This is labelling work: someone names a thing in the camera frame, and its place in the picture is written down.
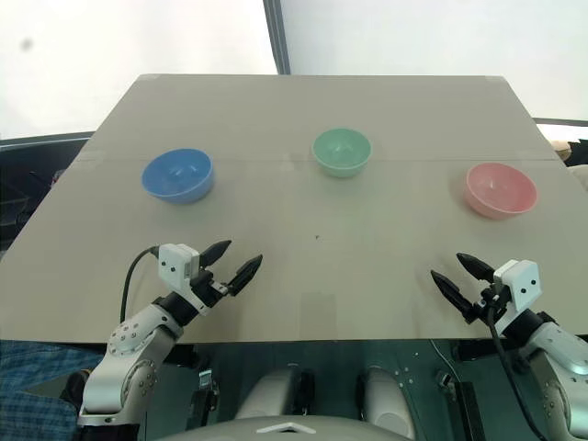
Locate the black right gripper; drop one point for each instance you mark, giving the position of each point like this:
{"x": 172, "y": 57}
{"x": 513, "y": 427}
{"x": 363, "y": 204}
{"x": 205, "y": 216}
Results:
{"x": 488, "y": 301}

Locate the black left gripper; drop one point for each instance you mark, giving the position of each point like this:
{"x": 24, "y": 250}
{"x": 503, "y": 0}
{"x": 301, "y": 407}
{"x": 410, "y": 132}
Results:
{"x": 209, "y": 288}

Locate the pink red plastic bowl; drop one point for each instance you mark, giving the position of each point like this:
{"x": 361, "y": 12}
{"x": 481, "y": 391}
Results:
{"x": 500, "y": 190}

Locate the blue plastic bowl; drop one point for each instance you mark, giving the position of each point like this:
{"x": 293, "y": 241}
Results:
{"x": 177, "y": 175}

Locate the silver left robot leg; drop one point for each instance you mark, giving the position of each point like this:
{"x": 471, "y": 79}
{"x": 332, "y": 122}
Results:
{"x": 278, "y": 390}

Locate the silver robot leg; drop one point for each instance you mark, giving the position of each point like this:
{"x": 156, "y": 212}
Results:
{"x": 383, "y": 399}
{"x": 278, "y": 390}

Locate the silver right robot leg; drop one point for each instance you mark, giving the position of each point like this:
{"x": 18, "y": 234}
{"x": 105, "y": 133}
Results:
{"x": 383, "y": 399}

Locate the green plastic bowl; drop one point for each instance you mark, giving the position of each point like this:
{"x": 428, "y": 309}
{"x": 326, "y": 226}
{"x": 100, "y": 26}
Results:
{"x": 341, "y": 152}

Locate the grey robot torso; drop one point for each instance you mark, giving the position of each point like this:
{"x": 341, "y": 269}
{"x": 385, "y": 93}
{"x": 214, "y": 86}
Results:
{"x": 285, "y": 428}

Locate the blue checked cloth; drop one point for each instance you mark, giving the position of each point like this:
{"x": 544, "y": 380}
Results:
{"x": 34, "y": 390}

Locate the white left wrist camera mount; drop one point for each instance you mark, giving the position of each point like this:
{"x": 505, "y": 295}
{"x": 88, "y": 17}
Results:
{"x": 177, "y": 265}

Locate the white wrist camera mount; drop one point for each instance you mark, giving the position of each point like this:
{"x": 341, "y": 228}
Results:
{"x": 521, "y": 282}
{"x": 177, "y": 265}

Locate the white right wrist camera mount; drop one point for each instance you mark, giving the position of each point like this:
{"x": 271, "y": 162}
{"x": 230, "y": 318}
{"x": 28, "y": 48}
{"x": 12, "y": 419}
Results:
{"x": 521, "y": 282}

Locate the grey vertical wall post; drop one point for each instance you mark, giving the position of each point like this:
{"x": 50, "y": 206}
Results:
{"x": 278, "y": 37}

